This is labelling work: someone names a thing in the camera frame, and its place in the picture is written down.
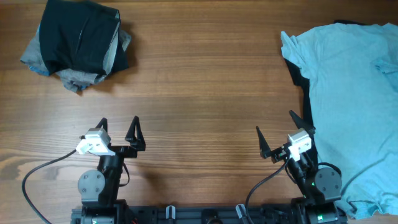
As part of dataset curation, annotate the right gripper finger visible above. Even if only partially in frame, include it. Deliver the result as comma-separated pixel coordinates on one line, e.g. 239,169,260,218
289,110,316,134
256,126,271,159

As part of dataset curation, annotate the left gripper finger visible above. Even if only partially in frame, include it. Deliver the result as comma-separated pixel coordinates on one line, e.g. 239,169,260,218
95,118,108,132
125,116,146,151

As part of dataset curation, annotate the light blue t-shirt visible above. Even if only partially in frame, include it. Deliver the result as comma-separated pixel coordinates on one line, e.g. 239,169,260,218
280,23,397,219

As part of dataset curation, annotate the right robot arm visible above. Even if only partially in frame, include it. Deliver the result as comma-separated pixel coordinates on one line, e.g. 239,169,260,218
250,110,348,224

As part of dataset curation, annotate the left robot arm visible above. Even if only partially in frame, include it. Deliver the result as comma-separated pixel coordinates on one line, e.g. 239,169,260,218
71,116,146,224

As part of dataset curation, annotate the black t-shirt under pile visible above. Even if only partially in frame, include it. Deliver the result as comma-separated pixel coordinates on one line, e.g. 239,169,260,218
284,19,368,162

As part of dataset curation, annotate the grey folded garment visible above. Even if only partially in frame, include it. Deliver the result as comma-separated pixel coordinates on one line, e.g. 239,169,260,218
20,24,132,92

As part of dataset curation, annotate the blue folded garment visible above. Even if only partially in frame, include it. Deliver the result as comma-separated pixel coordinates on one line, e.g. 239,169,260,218
29,65,50,77

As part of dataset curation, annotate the black folded garment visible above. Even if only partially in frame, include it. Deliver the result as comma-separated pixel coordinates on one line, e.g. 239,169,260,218
39,0,129,75

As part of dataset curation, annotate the right black cable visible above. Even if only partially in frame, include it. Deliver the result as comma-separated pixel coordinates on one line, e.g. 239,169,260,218
244,157,290,224

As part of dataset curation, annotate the black cable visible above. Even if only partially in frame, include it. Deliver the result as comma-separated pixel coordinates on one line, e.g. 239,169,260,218
244,157,290,224
21,149,78,224

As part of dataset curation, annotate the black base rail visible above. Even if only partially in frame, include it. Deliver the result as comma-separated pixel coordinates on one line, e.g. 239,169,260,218
71,204,348,224

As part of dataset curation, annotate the left black cable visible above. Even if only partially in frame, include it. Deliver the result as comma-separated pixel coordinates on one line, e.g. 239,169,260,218
21,149,78,224

